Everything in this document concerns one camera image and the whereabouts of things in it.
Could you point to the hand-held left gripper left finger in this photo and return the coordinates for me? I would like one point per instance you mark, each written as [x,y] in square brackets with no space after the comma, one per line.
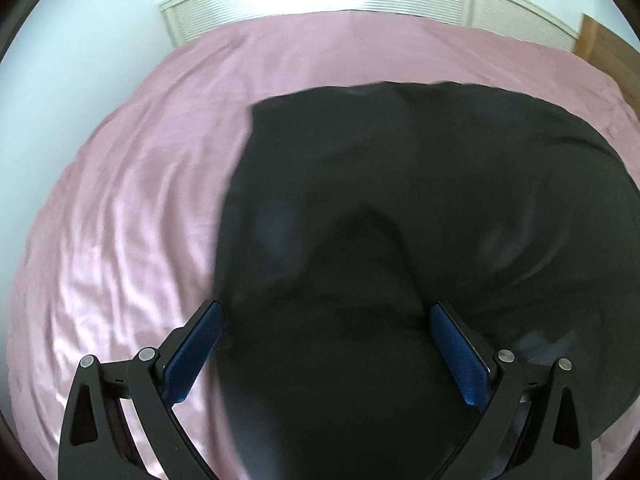
[195,355]

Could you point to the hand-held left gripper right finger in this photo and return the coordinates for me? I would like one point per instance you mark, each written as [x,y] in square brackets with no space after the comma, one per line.
[457,355]

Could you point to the black puffer jacket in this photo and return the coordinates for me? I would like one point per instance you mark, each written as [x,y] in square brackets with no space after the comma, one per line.
[375,185]

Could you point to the pink bed sheet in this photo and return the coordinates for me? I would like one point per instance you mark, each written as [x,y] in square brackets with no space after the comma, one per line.
[150,185]

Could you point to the brown wooden furniture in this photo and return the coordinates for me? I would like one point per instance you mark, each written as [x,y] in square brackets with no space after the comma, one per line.
[605,45]

